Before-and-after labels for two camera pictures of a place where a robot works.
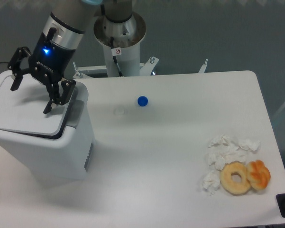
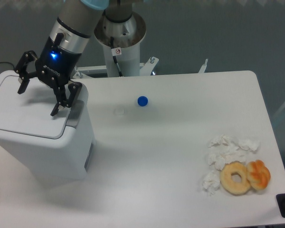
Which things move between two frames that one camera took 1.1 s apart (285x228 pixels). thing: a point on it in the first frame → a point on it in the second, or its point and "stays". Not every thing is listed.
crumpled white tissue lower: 211,181 stays
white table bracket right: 203,67 stays
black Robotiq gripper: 48,63 → 54,67
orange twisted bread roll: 258,175 stays
